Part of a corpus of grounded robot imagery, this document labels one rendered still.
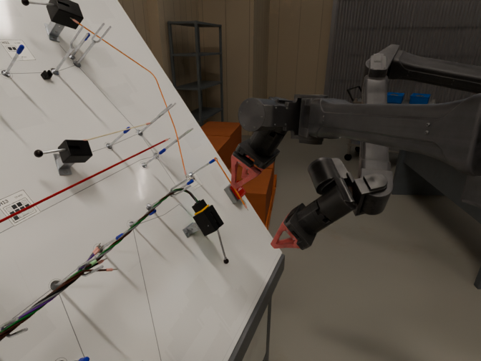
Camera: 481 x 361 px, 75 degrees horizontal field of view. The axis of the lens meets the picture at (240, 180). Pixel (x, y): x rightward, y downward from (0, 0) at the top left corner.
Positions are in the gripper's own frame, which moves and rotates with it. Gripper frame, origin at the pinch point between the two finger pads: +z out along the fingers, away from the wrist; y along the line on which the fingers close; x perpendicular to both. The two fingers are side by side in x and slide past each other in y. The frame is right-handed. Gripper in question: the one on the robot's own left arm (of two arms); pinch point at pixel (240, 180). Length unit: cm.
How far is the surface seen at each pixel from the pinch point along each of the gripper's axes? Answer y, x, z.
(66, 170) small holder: 20.6, -26.7, 10.1
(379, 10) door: -605, -66, -87
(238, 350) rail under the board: 8.1, 23.1, 33.4
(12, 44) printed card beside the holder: 15, -53, -2
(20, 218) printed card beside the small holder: 32.2, -22.2, 12.6
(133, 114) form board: -5.1, -34.8, 6.8
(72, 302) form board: 32.7, -7.2, 19.7
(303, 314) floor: -97, 60, 107
